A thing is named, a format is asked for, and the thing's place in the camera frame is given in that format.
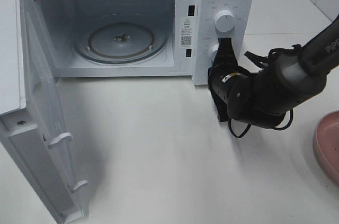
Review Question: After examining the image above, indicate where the white microwave oven body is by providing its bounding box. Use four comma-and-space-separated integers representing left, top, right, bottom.
40, 0, 252, 85

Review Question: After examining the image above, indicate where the glass microwave turntable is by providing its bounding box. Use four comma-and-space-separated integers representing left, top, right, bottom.
73, 14, 173, 65

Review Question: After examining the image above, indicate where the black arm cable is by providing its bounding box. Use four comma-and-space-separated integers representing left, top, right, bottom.
227, 44, 302, 139

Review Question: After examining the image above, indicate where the white upper microwave knob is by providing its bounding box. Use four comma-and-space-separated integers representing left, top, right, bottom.
213, 8, 235, 32

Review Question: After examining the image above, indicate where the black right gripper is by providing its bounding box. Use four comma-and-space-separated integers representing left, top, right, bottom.
208, 38, 250, 122

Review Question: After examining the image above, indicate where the white microwave door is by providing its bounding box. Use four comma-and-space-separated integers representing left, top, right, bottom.
1, 0, 87, 223

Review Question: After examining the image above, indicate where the pink round plate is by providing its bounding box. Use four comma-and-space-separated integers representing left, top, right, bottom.
313, 111, 338, 186

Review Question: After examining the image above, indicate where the white microwave knob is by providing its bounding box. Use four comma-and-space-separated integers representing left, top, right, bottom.
213, 8, 235, 32
208, 44, 219, 62

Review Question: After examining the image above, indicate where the white lower microwave knob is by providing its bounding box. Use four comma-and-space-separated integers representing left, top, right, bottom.
208, 44, 219, 62

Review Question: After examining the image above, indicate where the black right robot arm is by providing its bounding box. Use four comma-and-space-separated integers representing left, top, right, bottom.
208, 19, 338, 130

